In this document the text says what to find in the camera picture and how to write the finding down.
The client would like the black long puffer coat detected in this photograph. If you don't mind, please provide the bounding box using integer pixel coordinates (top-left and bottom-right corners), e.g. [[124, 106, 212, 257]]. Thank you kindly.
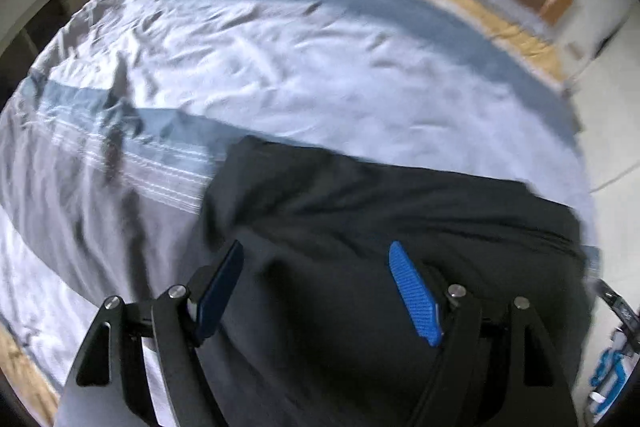
[[202, 138, 590, 426]]

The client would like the striped bed duvet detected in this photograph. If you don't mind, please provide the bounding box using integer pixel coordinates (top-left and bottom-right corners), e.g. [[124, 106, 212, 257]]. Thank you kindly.
[[1, 0, 592, 426]]

